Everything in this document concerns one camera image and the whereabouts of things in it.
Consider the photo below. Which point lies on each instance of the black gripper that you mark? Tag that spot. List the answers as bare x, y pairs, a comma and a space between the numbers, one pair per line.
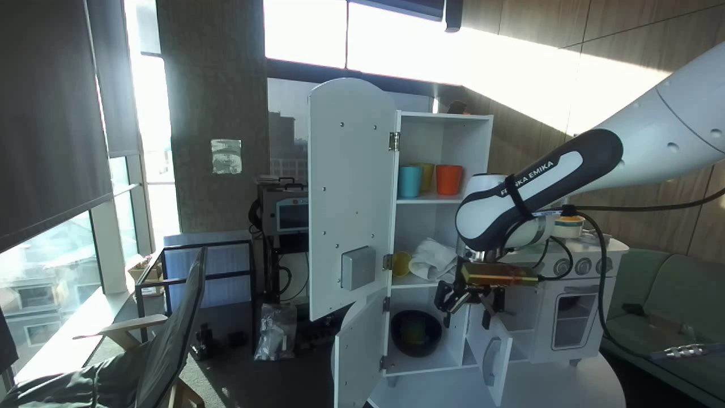
477, 294

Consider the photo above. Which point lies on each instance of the small white cabinet door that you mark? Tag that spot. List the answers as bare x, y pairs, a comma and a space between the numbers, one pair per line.
489, 362

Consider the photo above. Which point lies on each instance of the short white fridge door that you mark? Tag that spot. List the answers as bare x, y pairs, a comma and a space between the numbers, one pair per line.
360, 353

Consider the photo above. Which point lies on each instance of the tall white fridge door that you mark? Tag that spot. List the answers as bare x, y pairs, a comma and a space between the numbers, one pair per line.
347, 189

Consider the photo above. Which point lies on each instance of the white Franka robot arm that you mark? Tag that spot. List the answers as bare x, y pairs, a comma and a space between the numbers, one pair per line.
665, 128

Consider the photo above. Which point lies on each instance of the white toy kitchen cabinet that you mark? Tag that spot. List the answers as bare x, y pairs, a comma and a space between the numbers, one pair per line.
443, 150

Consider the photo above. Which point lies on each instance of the black bowl with fruit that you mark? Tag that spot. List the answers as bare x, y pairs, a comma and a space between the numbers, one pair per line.
417, 332

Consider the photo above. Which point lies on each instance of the white crumpled cloth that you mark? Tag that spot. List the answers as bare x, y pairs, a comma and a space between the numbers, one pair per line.
431, 258

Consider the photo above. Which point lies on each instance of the yellow plastic cup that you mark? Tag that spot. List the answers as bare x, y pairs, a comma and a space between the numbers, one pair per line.
400, 264

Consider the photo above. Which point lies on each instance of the grey stove knob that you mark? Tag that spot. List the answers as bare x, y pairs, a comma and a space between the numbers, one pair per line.
603, 264
582, 266
562, 268

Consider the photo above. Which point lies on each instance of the orange plastic cup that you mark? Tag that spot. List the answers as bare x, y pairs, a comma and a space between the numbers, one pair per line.
449, 181

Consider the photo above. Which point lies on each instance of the yellow-green plastic cup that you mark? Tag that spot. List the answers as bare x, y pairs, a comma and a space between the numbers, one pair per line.
429, 179

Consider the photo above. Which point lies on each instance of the cream bowl with green stripe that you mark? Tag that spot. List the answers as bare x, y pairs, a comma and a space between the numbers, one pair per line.
571, 225

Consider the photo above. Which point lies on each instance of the blue plastic cup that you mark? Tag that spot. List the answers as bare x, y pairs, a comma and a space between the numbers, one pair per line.
410, 181

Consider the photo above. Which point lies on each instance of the clear plastic bag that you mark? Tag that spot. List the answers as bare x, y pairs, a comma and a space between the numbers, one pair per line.
272, 332

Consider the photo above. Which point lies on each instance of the black equipment rack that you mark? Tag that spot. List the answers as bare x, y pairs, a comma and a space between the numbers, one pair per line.
284, 227

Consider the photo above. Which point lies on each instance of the green sofa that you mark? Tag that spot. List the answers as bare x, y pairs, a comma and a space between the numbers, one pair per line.
671, 318

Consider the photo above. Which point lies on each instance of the paper sheet on column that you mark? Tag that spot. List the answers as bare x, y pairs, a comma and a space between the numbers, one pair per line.
227, 156

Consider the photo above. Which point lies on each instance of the dark window blind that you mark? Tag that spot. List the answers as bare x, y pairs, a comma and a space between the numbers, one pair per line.
52, 113

